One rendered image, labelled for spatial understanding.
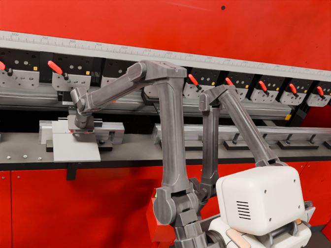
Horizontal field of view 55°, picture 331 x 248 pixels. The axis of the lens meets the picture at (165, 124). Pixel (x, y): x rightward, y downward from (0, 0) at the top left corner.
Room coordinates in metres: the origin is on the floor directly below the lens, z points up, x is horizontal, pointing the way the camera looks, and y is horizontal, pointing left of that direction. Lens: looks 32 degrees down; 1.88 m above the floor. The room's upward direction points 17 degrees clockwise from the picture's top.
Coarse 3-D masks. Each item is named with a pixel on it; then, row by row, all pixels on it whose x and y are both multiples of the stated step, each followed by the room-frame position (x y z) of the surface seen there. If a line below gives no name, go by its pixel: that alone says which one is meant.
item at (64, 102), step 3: (63, 93) 1.16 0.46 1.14; (66, 93) 1.16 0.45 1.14; (69, 93) 1.17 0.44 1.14; (63, 96) 1.15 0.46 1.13; (66, 96) 1.16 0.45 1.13; (69, 96) 1.17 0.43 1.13; (63, 99) 1.15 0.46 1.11; (66, 99) 1.16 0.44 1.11; (69, 99) 1.17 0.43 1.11; (63, 102) 1.16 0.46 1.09; (66, 102) 1.17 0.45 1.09; (69, 102) 1.18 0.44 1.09; (72, 102) 1.18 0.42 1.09
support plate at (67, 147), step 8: (56, 128) 1.09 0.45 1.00; (64, 128) 1.10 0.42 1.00; (56, 136) 1.04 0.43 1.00; (64, 136) 1.05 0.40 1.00; (72, 136) 1.07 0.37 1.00; (80, 136) 1.08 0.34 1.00; (88, 136) 1.10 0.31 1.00; (56, 144) 0.99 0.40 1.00; (64, 144) 1.00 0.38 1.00; (72, 144) 1.02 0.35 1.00; (80, 144) 1.03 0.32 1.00; (88, 144) 1.05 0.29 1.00; (96, 144) 1.06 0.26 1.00; (56, 152) 0.94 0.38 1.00; (64, 152) 0.96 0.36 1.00; (72, 152) 0.97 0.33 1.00; (80, 152) 0.99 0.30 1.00; (88, 152) 1.00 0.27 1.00; (96, 152) 1.02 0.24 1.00; (56, 160) 0.90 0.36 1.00; (64, 160) 0.91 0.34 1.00; (72, 160) 0.93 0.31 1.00; (80, 160) 0.94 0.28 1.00; (88, 160) 0.96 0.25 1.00; (96, 160) 0.97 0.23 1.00
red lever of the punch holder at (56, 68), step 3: (48, 63) 1.06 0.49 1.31; (51, 63) 1.07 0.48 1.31; (54, 63) 1.08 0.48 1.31; (51, 66) 1.06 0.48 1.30; (54, 66) 1.07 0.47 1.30; (57, 66) 1.08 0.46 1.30; (54, 69) 1.07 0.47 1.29; (57, 69) 1.07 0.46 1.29; (60, 69) 1.08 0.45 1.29; (57, 72) 1.07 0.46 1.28; (60, 72) 1.08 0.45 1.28; (63, 72) 1.10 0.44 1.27; (63, 75) 1.09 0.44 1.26; (66, 75) 1.10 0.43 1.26; (66, 78) 1.09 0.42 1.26
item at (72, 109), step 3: (57, 93) 1.37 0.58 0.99; (60, 93) 1.33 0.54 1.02; (60, 96) 1.32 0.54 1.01; (60, 99) 1.32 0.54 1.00; (69, 105) 1.28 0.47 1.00; (72, 105) 1.29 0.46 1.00; (69, 108) 1.26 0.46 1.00; (72, 108) 1.27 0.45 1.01; (75, 108) 1.27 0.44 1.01; (69, 111) 1.23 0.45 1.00; (72, 111) 1.24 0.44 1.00; (75, 111) 1.25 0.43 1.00; (69, 114) 1.21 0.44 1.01; (72, 114) 1.22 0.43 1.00; (75, 114) 1.23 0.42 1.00
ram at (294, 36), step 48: (0, 0) 1.02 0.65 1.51; (48, 0) 1.09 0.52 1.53; (96, 0) 1.17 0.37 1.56; (144, 0) 1.25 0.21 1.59; (192, 0) 1.34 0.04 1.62; (240, 0) 1.44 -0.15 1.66; (288, 0) 1.55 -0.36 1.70; (48, 48) 1.09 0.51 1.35; (192, 48) 1.37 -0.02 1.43; (240, 48) 1.48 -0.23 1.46; (288, 48) 1.60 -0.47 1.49
